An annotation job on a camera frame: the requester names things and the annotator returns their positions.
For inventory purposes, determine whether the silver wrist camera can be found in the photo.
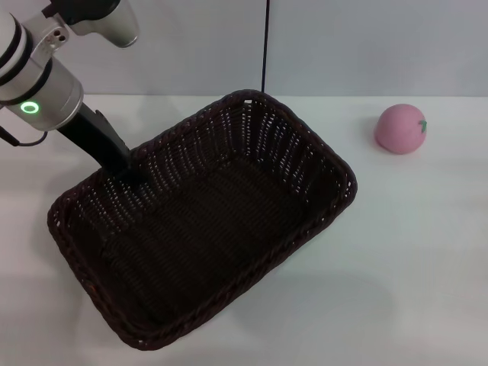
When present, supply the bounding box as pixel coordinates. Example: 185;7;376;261
42;0;140;50

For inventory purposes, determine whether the black vertical cable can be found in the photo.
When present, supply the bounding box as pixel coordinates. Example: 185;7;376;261
260;0;272;93

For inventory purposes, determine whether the dark brown woven basket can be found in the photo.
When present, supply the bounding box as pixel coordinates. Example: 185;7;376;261
47;88;359;352

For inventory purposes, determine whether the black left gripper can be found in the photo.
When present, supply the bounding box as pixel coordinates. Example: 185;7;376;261
56;103;150;194

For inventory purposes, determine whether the thin black cable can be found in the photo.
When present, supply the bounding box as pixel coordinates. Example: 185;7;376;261
0;125;50;147

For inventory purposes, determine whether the pink peach toy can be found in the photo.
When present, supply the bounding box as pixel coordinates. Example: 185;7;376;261
374;103;429;155

